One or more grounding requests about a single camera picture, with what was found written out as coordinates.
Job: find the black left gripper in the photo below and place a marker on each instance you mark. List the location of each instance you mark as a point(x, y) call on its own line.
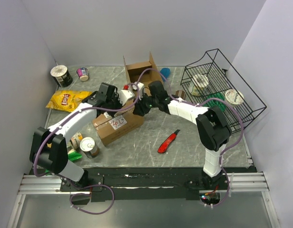
point(114, 97)

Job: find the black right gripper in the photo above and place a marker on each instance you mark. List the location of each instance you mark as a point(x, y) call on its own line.
point(139, 107)

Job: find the labelled cardboard express box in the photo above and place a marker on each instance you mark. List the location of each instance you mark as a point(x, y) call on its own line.
point(111, 128)

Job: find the plain taped cardboard box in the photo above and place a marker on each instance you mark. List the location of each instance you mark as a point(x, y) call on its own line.
point(133, 72)

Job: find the blue plastic object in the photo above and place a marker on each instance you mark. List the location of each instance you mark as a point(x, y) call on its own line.
point(165, 72)

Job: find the red black box cutter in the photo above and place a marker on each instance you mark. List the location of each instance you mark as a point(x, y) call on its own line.
point(164, 146)

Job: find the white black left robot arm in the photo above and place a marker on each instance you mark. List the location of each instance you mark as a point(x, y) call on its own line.
point(49, 146)

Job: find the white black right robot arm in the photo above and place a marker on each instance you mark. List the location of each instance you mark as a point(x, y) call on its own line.
point(213, 129)

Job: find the purple yogurt cup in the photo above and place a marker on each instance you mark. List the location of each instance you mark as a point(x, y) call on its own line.
point(82, 73)

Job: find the yellow Lays chips bag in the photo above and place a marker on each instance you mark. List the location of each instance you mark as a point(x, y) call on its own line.
point(67, 100)

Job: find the metal tin can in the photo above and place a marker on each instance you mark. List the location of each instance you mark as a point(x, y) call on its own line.
point(89, 147)

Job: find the small orange white cup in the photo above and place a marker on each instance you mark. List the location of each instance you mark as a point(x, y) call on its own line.
point(76, 140)

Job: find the black paper cup white lid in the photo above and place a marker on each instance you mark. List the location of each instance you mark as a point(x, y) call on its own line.
point(61, 75)

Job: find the white tape roll cup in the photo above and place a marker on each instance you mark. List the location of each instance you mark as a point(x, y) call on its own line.
point(198, 85)

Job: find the green Chuba chips bag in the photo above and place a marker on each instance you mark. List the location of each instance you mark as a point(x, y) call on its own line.
point(73, 156)

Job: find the white Chobani yogurt cup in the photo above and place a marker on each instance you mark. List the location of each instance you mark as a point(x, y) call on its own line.
point(233, 97)

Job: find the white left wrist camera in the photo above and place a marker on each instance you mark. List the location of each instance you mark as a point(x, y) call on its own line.
point(124, 96)

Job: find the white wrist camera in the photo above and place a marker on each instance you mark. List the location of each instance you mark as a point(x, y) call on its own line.
point(138, 89)
point(124, 96)

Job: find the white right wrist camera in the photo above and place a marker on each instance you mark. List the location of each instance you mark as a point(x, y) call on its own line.
point(138, 89)

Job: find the black wire basket rack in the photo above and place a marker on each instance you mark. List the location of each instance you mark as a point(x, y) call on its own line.
point(214, 79)

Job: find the aluminium rail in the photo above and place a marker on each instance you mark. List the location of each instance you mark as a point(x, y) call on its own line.
point(46, 185)

